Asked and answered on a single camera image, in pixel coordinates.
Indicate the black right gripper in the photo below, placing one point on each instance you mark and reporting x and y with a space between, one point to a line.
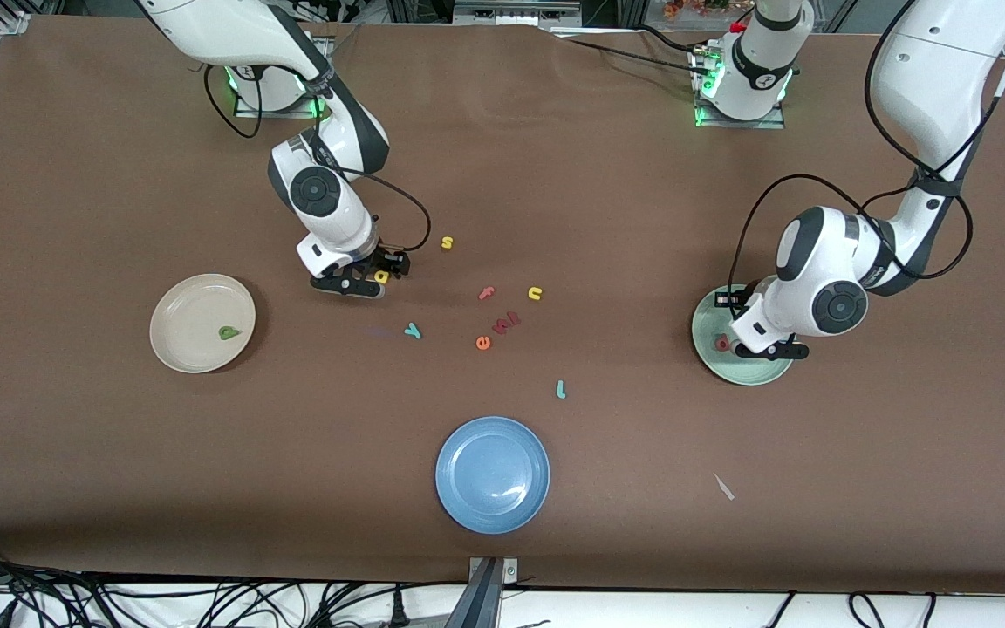
378 259

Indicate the green foam letter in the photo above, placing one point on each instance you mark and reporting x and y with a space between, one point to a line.
225 334

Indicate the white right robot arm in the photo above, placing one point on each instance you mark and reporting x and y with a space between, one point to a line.
328 209

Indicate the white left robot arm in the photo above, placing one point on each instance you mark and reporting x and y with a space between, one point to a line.
825 270

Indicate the teal foam letter y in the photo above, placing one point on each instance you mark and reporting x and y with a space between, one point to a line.
413 329

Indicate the light green plate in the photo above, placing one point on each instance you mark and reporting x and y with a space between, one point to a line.
755 372

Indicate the white paper scrap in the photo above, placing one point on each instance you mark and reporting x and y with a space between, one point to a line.
724 488

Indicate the beige brown plate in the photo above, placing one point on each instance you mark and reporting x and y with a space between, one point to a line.
188 305

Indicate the blue plate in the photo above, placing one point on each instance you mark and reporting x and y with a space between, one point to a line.
492 475

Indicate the orange decorative flowers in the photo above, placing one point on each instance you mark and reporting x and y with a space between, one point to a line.
677 9

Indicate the black power plug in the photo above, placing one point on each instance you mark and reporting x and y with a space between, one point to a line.
398 610

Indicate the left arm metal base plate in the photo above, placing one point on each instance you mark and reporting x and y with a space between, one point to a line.
729 125

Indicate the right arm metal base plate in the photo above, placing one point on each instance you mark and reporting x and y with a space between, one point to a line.
280 114

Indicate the grey metal frame box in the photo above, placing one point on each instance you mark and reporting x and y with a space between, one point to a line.
516 13

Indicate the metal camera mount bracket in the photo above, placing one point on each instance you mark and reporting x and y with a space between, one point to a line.
485 602

